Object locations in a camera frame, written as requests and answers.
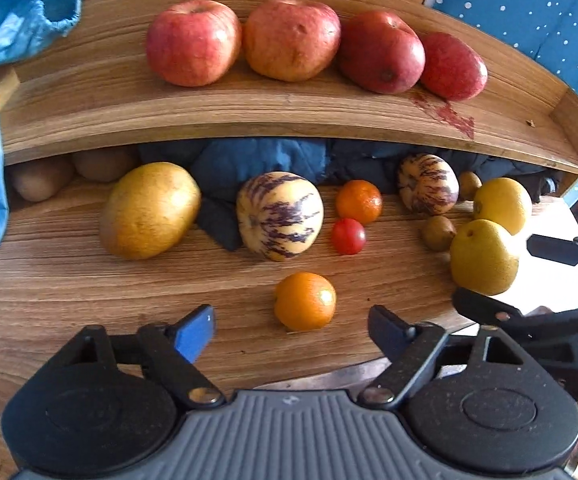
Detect yellow lemon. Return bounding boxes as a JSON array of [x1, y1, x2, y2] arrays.
[[449, 219, 520, 296], [473, 178, 532, 235]]

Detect orange tangerine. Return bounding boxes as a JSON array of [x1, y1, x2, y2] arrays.
[[274, 272, 336, 332], [336, 180, 383, 226]]

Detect brown kiwi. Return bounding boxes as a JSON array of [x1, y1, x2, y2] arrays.
[[420, 216, 457, 252], [458, 171, 482, 202]]

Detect red cherry tomato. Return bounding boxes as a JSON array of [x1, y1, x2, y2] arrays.
[[331, 218, 366, 255]]

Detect large yellow-brown pear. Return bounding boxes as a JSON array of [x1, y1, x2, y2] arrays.
[[99, 162, 201, 260]]

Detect small striped pepino melon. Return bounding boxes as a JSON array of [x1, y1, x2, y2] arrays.
[[398, 154, 459, 216]]

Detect large striped pepino melon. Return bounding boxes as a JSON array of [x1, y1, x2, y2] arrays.
[[236, 171, 324, 261]]

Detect dark blue quilted jacket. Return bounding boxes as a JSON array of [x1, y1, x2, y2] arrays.
[[139, 138, 563, 252]]

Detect right kiwi under shelf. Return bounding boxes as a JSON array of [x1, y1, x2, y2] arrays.
[[72, 146, 137, 183]]

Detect kiwi under shelf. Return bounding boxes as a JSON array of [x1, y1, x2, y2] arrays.
[[9, 156, 75, 203], [72, 146, 137, 183]]

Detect left kiwi under shelf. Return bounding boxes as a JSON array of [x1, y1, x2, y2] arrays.
[[9, 156, 75, 203]]

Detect rightmost red apple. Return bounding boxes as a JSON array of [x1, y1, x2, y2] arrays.
[[419, 32, 488, 101]]

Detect curved wooden shelf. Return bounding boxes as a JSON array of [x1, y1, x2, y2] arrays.
[[0, 0, 578, 174]]

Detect leftmost red apple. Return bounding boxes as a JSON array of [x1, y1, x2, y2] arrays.
[[144, 0, 242, 88]]

